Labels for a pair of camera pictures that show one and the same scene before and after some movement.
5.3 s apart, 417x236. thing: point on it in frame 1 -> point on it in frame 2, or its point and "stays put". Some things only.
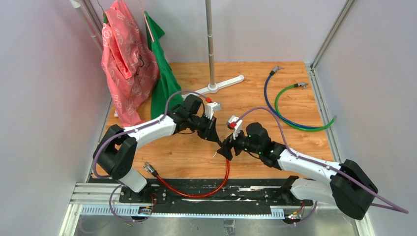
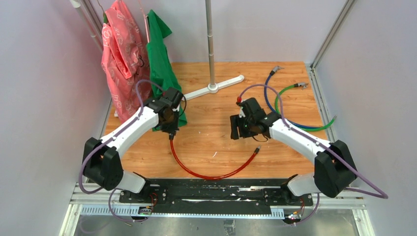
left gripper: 212,134 -> 166,129
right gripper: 225,150 -> 236,121
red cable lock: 149,168 -> 172,136
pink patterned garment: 129,66 stays put
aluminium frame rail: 103,200 stays put
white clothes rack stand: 212,87 stays put
